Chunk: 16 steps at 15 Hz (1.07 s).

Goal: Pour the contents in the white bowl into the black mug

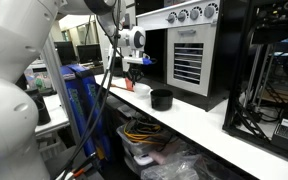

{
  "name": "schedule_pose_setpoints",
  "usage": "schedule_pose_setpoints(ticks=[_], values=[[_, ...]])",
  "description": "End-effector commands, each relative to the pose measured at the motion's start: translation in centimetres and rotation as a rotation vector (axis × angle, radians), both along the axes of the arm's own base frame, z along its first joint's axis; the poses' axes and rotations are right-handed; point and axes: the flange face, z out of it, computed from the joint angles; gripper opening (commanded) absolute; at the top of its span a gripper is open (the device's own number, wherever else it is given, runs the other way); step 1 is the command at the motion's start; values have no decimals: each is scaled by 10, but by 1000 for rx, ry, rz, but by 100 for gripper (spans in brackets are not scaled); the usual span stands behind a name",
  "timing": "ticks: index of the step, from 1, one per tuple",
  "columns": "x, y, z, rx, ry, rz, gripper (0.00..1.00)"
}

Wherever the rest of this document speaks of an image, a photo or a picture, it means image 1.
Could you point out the white side table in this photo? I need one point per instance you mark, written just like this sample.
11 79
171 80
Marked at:
55 113

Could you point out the white toy oven unit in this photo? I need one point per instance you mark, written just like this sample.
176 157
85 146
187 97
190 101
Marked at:
187 66

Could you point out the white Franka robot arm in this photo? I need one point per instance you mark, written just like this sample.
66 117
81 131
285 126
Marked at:
7 116

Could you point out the grey oven knob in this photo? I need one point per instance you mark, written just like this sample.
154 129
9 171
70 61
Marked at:
183 15
194 14
171 18
209 11

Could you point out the black computer monitor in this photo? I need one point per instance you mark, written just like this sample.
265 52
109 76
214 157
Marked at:
65 51
88 53

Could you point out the pink cloth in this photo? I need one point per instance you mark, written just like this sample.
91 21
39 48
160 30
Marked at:
160 155

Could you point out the clear plastic bottle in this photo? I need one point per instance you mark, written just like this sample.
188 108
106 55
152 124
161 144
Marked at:
30 75

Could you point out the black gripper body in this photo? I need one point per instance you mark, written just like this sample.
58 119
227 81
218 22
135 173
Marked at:
135 70

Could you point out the aluminium profile frame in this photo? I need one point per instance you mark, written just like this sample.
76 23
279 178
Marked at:
59 83

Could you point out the black mug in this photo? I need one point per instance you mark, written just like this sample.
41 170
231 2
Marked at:
161 100

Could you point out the clear plastic bin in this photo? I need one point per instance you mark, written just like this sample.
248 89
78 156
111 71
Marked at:
134 146

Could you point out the clear plastic bag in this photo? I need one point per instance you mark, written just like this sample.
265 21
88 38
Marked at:
174 168

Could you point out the red plastic cup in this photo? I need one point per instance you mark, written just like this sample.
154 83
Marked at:
128 84

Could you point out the black metal frame rack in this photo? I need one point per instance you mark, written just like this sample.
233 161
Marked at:
237 66

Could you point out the wooden spoon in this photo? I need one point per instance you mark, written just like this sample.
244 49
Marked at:
117 87

